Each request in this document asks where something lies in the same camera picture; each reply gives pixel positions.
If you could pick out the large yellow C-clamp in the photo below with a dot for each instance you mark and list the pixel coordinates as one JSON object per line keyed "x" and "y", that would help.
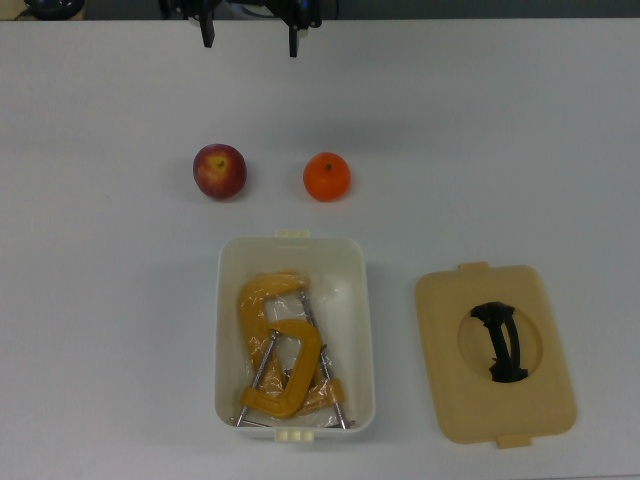
{"x": 248, "y": 305}

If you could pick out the orange fruit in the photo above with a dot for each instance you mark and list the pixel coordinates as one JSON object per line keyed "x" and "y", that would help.
{"x": 326, "y": 177}

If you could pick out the small yellow C-clamp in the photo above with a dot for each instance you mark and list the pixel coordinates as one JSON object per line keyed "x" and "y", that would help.
{"x": 306, "y": 360}

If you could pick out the red apple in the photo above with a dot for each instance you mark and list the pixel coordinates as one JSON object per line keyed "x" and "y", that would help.
{"x": 220, "y": 172}

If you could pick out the dark round background object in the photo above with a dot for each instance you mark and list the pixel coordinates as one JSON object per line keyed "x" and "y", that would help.
{"x": 52, "y": 7}

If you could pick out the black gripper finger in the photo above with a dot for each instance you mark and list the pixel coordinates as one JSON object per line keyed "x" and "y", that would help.
{"x": 208, "y": 32}
{"x": 294, "y": 37}

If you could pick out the white plastic container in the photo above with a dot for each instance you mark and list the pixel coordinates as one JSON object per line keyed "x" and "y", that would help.
{"x": 227, "y": 350}

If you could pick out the beige container lid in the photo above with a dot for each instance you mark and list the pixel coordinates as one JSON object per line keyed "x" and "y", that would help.
{"x": 450, "y": 350}

